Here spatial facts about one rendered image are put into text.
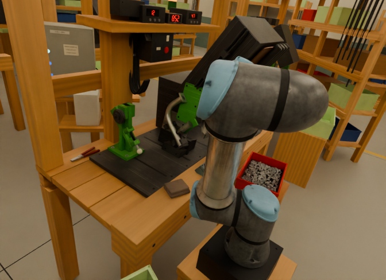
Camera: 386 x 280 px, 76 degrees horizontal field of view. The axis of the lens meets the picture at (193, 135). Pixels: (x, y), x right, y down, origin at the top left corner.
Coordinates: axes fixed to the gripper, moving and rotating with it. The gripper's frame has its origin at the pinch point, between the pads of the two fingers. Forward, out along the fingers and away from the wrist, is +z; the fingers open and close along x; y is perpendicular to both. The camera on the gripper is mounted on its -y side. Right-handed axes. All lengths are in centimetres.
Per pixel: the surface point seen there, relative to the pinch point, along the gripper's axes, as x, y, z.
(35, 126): -66, -6, 24
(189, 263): 2, 40, 30
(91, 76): -55, -36, 6
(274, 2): 325, -829, -165
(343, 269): 156, -6, 75
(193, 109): -1.2, -28.6, 1.6
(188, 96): -5.4, -33.2, -2.9
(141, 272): -17, 49, 24
